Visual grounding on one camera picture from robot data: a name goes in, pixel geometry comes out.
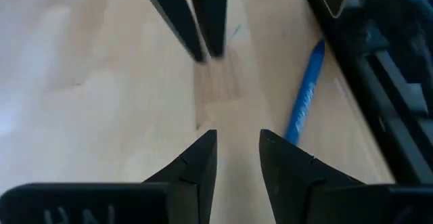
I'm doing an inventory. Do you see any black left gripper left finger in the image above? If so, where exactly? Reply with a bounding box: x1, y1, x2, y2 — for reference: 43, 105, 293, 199
143, 129, 218, 224

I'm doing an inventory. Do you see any black table edge rail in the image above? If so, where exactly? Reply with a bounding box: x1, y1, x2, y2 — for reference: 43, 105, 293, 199
297, 0, 424, 184

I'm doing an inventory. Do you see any blue crayon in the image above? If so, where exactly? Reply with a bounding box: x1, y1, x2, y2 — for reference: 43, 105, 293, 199
283, 38, 326, 146

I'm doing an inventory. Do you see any black under-table frame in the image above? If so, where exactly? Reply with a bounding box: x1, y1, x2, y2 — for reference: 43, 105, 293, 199
365, 0, 433, 171

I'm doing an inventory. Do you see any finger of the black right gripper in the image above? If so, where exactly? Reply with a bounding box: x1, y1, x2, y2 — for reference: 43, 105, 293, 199
187, 0, 229, 58
135, 0, 207, 63

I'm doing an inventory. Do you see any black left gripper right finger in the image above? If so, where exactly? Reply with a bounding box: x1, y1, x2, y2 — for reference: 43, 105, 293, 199
258, 129, 390, 224

